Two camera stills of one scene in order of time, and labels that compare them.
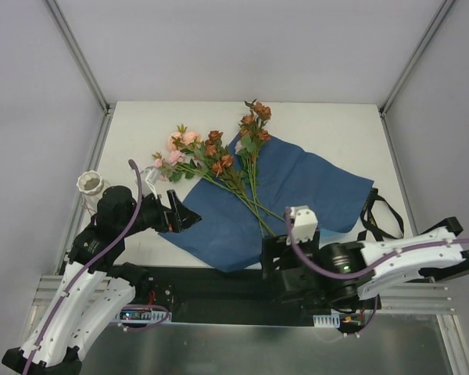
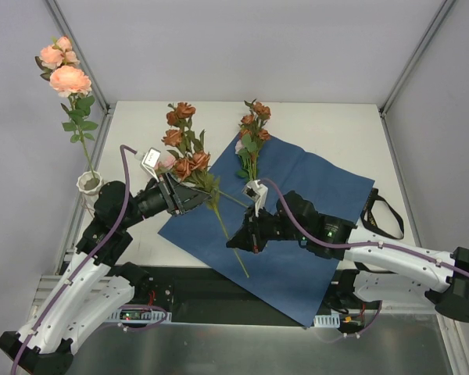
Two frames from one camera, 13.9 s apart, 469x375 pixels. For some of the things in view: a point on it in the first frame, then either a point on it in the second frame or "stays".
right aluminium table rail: (395, 159) stays
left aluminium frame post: (79, 56) stays
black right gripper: (273, 255) to (255, 231)
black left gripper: (175, 213) to (170, 196)
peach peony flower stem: (189, 143) to (69, 79)
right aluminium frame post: (435, 23) stays
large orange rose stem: (217, 167) to (184, 143)
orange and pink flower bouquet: (253, 132) stays
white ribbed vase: (91, 184) stays
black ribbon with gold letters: (370, 223) stays
